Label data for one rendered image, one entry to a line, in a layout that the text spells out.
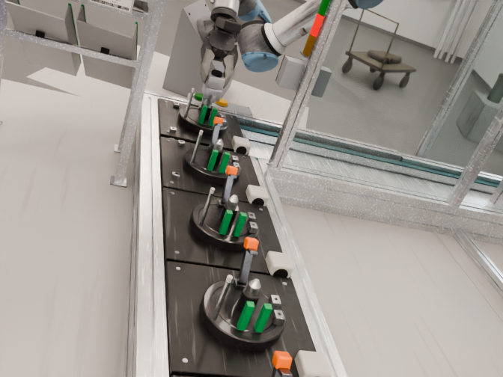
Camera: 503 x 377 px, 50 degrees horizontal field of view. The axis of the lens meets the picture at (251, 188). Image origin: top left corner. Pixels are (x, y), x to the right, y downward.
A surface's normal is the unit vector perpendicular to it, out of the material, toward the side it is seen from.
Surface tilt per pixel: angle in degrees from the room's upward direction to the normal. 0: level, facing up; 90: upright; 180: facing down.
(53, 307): 0
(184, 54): 90
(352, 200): 90
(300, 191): 90
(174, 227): 0
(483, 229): 90
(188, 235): 0
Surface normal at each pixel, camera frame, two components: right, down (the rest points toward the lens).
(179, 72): -0.16, 0.43
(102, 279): 0.31, -0.83
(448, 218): 0.16, 0.52
